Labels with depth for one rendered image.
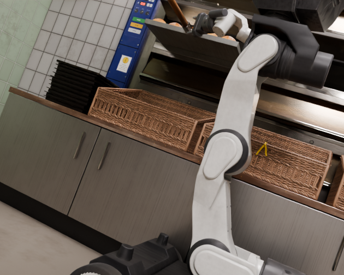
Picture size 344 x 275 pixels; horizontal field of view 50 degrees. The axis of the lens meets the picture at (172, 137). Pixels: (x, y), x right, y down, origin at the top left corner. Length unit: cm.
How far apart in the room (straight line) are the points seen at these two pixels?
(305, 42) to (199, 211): 63
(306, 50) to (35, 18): 207
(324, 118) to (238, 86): 99
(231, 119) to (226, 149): 11
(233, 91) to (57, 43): 180
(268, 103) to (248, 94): 94
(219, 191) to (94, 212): 76
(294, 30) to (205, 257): 76
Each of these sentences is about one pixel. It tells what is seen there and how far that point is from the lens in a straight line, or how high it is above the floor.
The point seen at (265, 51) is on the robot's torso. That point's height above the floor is 96.
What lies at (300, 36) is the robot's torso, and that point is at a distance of 127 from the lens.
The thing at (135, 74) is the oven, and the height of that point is 94.
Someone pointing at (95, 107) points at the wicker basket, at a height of 63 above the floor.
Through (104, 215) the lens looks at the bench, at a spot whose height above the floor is 18.
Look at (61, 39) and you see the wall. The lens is 279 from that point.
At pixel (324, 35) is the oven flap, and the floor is 139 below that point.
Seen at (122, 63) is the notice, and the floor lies 98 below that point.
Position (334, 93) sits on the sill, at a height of 116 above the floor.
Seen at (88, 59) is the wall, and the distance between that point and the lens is 262.
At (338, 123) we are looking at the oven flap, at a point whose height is 101.
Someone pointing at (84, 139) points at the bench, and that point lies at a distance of 183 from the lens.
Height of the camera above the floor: 56
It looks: 2 degrees up
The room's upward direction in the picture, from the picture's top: 21 degrees clockwise
